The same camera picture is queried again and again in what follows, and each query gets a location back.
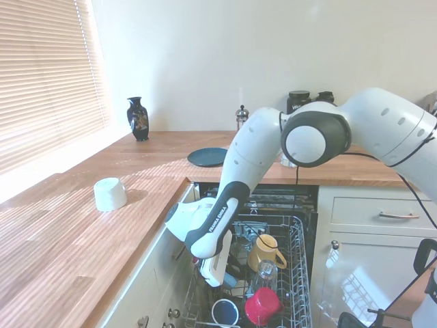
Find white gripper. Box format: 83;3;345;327
199;234;235;288

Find gray mug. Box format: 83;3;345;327
223;272;247;291

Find black mug with blue inside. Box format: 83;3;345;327
210;298;241;324

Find yellow mug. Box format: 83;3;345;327
246;234;287;273

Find red speckled mug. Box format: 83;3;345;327
244;287;285;325

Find dishwasher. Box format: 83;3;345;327
184;180;320;328

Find clear ribbed drinking glass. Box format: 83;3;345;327
252;259;279;295

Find dark blue plate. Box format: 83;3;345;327
186;147;229;168

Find white upside-down cup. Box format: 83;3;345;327
94;177;128;213

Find small clear glass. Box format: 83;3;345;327
280;150;297;169

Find French press coffee maker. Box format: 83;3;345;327
234;104;251;133

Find gray cabinet door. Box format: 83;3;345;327
312;232;424;328

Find gray cabinet drawer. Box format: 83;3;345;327
330;196;437;230

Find dark blue painted vase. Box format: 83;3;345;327
126;96;150;142

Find black lidded jar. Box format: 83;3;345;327
285;90;311;115

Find window blinds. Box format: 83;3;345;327
0;0;112;175

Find wire dishwasher rack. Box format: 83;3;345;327
180;213;313;328

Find black camera stand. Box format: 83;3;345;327
337;238;437;328

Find copper drawer handle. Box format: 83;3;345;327
379;210;421;219

